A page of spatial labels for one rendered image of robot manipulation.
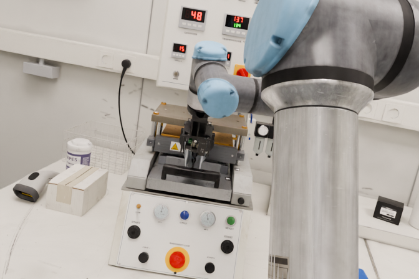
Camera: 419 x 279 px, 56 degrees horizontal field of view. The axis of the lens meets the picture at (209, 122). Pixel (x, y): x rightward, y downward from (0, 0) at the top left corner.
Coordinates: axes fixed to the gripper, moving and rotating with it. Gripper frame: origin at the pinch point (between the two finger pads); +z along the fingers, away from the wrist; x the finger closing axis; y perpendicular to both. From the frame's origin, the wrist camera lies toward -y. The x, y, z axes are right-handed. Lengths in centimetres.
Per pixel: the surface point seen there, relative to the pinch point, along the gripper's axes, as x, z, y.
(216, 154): 5.8, -1.6, -3.7
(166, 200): -5.3, 5.8, 9.6
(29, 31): -86, 9, -87
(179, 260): 0.7, 15.0, 20.1
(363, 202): 68, 35, -35
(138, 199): -12.5, 6.4, 10.2
